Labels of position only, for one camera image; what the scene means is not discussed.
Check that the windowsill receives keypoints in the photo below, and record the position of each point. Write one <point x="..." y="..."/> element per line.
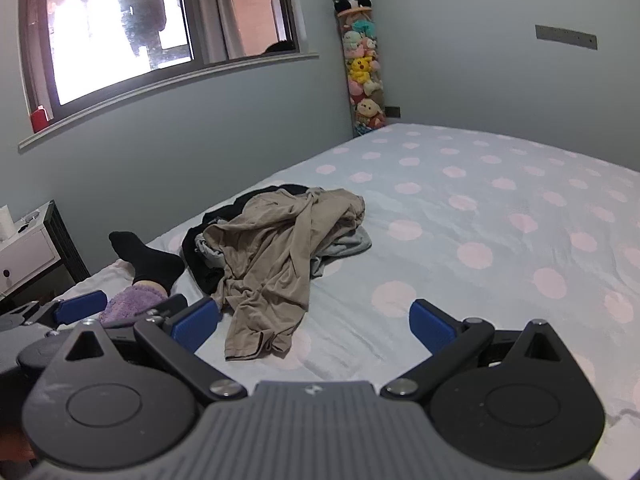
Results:
<point x="165" y="77"/>

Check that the beige long-sleeve shirt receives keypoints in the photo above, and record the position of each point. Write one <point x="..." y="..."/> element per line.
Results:
<point x="270" y="260"/>

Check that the hanging dark garment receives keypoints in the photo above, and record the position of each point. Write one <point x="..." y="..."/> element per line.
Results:
<point x="142" y="5"/>

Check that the grey wall plate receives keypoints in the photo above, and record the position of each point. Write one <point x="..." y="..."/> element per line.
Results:
<point x="566" y="37"/>

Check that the column of plush toys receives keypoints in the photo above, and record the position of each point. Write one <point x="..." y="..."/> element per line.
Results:
<point x="364" y="70"/>

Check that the black sock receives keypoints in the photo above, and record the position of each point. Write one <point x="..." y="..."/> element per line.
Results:
<point x="150" y="260"/>

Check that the window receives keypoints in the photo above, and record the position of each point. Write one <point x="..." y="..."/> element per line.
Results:
<point x="125" y="20"/>

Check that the polka dot bedsheet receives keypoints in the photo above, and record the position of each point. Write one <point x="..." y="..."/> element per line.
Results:
<point x="475" y="240"/>

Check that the black garment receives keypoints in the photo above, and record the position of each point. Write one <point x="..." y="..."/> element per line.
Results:
<point x="195" y="260"/>

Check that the white nightstand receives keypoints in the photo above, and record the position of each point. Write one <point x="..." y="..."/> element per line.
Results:
<point x="30" y="255"/>

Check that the grey curtain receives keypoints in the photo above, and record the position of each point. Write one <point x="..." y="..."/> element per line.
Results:
<point x="220" y="5"/>

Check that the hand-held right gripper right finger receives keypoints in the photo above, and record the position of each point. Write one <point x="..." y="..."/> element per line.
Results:
<point x="425" y="322"/>

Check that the dark wall socket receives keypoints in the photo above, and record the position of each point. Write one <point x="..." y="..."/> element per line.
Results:
<point x="392" y="110"/>

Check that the red cup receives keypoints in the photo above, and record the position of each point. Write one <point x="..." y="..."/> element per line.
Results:
<point x="40" y="119"/>

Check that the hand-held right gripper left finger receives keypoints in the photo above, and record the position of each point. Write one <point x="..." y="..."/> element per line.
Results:
<point x="196" y="322"/>

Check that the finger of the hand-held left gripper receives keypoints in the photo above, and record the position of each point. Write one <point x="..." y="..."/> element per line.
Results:
<point x="80" y="307"/>
<point x="172" y="305"/>

